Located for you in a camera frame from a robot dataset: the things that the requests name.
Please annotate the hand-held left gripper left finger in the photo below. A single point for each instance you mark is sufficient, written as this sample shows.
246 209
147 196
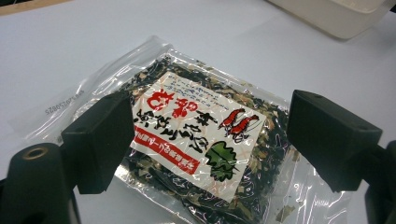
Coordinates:
99 143

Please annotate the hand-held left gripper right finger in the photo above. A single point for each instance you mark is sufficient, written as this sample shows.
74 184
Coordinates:
333 140

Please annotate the clear dried seaweed packet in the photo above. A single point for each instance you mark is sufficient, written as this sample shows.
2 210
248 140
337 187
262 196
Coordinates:
199 137

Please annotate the white plastic container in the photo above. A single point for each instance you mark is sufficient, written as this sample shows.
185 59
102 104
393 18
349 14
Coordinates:
342 15

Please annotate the wooden strip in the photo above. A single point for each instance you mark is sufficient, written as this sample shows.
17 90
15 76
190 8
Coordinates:
18 7

